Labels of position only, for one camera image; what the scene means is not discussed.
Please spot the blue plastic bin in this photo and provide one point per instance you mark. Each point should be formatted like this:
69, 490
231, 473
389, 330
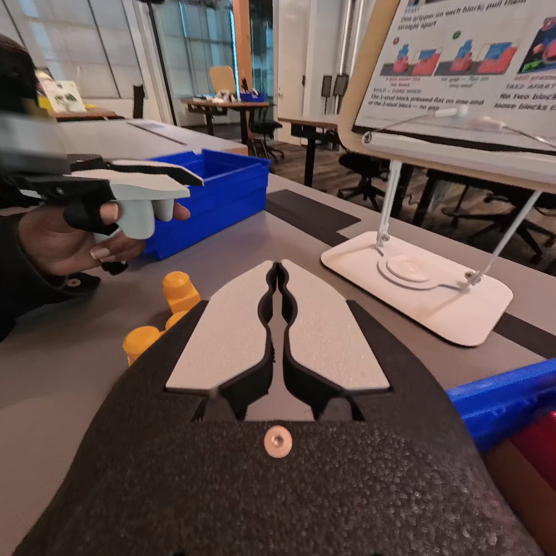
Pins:
499, 404
217, 204
253, 97

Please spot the person's left hand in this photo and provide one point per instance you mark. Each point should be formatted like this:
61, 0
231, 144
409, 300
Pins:
56, 243

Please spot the grey top table wooden edge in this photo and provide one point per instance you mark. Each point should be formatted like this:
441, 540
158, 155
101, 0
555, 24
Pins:
130, 139

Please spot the framed sign on stand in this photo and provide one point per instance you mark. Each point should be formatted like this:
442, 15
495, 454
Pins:
340, 84
326, 85

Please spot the printed instruction sheet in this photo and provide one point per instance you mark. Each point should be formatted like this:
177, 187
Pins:
456, 65

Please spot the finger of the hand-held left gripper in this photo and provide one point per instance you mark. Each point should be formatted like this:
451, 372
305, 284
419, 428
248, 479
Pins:
139, 191
147, 167

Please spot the black office chair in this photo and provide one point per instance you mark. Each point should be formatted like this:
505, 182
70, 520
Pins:
138, 100
265, 130
360, 169
499, 217

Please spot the wooden document stand white base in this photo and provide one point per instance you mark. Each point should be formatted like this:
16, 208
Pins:
412, 295
221, 78

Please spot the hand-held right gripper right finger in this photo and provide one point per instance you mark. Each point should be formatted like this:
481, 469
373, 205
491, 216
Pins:
334, 343

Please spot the black floor lamp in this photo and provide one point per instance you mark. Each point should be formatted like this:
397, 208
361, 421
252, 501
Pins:
163, 65

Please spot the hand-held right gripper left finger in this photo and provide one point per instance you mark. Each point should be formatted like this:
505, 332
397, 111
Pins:
221, 343

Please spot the yellow one-stud mega block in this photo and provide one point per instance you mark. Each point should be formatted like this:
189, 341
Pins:
180, 291

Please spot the white door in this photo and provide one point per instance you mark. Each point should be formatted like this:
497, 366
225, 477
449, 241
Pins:
293, 56

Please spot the person's left forearm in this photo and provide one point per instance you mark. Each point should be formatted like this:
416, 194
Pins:
13, 282

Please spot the wooden top office desk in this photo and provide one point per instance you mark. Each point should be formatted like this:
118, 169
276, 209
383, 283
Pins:
308, 121
82, 114
226, 104

